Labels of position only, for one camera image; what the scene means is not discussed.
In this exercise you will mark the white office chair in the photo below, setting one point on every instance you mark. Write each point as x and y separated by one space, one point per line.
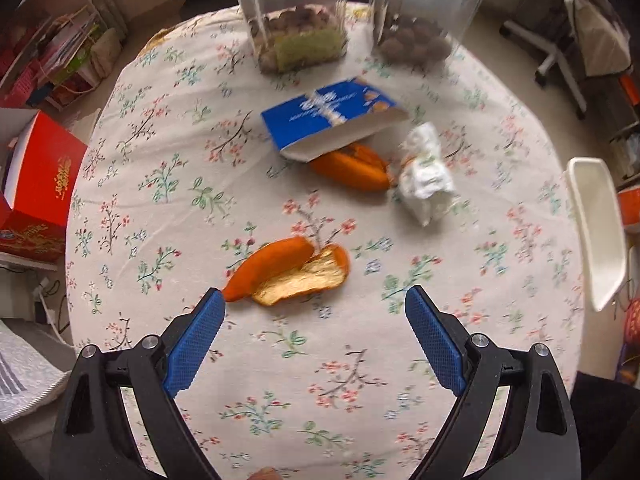
555 55

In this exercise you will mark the cream quilted bag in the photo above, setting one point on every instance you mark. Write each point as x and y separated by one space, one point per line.
107 50

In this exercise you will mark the orange peel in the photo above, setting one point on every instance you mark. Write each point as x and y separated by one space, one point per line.
280 265
355 170

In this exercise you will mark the grey striped quilt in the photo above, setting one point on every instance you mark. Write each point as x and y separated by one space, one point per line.
25 375

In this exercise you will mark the floral tablecloth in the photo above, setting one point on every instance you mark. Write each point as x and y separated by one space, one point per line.
200 125

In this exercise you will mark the white tissue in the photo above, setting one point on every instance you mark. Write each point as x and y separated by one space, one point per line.
425 180

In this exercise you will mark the clear bag with green label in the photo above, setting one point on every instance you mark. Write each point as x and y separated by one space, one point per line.
295 20

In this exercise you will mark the orange cardboard box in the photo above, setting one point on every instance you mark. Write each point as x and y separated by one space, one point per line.
631 210

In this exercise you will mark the white plastic bin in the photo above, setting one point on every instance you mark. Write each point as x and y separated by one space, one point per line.
595 220

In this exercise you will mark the beige blanket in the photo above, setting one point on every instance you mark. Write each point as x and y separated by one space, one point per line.
597 20

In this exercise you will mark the small blue biscuit carton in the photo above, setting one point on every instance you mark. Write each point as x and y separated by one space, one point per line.
310 120

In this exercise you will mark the red gift box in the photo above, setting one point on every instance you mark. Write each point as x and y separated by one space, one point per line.
35 180

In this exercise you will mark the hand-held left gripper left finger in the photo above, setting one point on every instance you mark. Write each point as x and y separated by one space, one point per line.
195 342

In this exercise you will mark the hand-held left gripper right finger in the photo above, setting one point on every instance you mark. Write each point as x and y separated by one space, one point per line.
435 342

